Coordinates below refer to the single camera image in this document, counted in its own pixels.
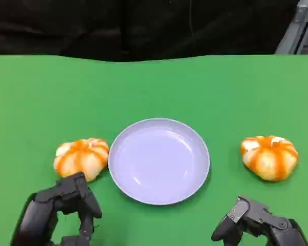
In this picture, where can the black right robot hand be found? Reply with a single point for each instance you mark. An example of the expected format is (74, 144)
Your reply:
(256, 215)

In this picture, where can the black fabric backdrop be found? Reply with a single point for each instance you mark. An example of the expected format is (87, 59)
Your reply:
(92, 25)

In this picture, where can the aluminium frame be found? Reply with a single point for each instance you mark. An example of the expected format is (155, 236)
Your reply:
(304, 15)

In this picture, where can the lilac plate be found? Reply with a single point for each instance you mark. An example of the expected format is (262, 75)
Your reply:
(156, 164)

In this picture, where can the orange white toy bread roll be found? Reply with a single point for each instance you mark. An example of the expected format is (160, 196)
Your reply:
(269, 159)
(79, 156)

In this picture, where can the green table cloth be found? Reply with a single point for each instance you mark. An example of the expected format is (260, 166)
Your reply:
(154, 89)

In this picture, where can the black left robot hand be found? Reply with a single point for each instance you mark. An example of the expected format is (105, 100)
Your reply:
(74, 192)

